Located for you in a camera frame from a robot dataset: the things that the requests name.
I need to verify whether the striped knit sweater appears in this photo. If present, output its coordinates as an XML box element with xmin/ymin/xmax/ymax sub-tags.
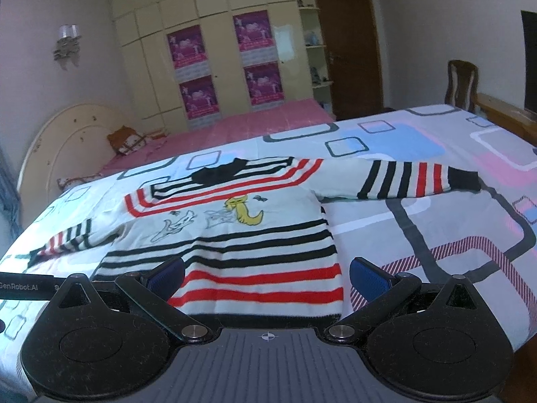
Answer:
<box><xmin>30</xmin><ymin>157</ymin><xmax>481</xmax><ymax>321</ymax></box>

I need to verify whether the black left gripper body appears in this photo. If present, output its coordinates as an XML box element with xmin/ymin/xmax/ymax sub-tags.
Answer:
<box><xmin>0</xmin><ymin>272</ymin><xmax>65</xmax><ymax>301</ymax></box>

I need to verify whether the flat patterned pillow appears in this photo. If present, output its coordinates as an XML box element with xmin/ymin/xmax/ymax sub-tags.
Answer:
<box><xmin>56</xmin><ymin>174</ymin><xmax>104</xmax><ymax>192</ymax></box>

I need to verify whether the blue curtain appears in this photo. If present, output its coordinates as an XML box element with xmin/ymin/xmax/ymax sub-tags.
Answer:
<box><xmin>0</xmin><ymin>152</ymin><xmax>24</xmax><ymax>256</ymax></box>

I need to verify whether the orange fox pillow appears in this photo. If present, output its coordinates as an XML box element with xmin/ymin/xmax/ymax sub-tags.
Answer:
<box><xmin>106</xmin><ymin>126</ymin><xmax>167</xmax><ymax>155</ymax></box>

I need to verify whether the cream rounded headboard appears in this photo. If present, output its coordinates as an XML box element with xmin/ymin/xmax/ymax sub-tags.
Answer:
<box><xmin>17</xmin><ymin>104</ymin><xmax>133</xmax><ymax>227</ymax></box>

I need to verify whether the lower left purple poster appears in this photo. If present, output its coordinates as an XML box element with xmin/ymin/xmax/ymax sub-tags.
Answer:
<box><xmin>179</xmin><ymin>76</ymin><xmax>221</xmax><ymax>130</ymax></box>

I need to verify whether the purple poster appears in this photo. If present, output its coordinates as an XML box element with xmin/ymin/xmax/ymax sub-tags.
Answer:
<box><xmin>179</xmin><ymin>76</ymin><xmax>221</xmax><ymax>130</ymax></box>
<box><xmin>233</xmin><ymin>10</ymin><xmax>278</xmax><ymax>68</ymax></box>
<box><xmin>166</xmin><ymin>25</ymin><xmax>210</xmax><ymax>84</ymax></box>
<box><xmin>244</xmin><ymin>62</ymin><xmax>285</xmax><ymax>112</ymax></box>

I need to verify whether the pink bed cover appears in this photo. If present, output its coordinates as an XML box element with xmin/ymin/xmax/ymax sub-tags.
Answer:
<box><xmin>99</xmin><ymin>99</ymin><xmax>335</xmax><ymax>177</ymax></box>

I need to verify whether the wooden chair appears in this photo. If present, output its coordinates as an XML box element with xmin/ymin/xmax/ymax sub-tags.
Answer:
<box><xmin>445</xmin><ymin>59</ymin><xmax>479</xmax><ymax>113</ymax></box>

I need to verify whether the wooden bed footboard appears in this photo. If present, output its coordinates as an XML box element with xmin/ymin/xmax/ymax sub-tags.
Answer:
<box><xmin>473</xmin><ymin>93</ymin><xmax>537</xmax><ymax>146</ymax></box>

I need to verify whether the lower right purple poster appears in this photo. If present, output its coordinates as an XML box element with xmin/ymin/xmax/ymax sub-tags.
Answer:
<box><xmin>244</xmin><ymin>62</ymin><xmax>285</xmax><ymax>112</ymax></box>

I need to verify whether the dark brown door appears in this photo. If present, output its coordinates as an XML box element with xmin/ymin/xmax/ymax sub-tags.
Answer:
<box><xmin>316</xmin><ymin>0</ymin><xmax>383</xmax><ymax>120</ymax></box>

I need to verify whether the upper left purple poster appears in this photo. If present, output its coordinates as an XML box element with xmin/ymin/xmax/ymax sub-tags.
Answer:
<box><xmin>166</xmin><ymin>25</ymin><xmax>210</xmax><ymax>84</ymax></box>

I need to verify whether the cream wardrobe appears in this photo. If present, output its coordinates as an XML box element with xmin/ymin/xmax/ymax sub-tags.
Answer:
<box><xmin>111</xmin><ymin>0</ymin><xmax>313</xmax><ymax>133</ymax></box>

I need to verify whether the upper right purple poster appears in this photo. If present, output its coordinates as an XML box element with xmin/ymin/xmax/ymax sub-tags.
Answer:
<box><xmin>233</xmin><ymin>10</ymin><xmax>278</xmax><ymax>68</ymax></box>

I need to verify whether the corner open shelf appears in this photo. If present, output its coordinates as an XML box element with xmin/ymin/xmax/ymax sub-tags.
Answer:
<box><xmin>297</xmin><ymin>0</ymin><xmax>334</xmax><ymax>118</ymax></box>

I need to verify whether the wall lamp sconce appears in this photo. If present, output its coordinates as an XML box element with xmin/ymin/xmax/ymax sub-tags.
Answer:
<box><xmin>53</xmin><ymin>25</ymin><xmax>81</xmax><ymax>71</ymax></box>

